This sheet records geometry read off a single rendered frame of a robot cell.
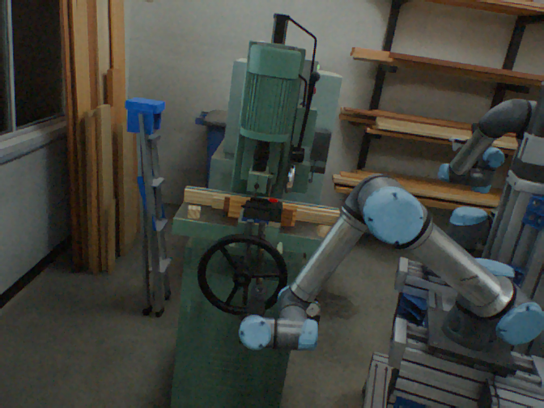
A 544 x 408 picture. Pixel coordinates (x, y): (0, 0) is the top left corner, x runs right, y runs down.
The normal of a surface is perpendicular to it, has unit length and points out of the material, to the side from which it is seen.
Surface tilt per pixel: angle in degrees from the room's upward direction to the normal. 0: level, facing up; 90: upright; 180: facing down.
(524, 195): 90
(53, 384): 0
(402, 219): 86
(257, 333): 60
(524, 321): 94
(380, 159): 90
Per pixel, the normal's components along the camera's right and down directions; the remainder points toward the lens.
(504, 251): -0.29, 0.28
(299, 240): -0.03, 0.33
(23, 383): 0.15, -0.94
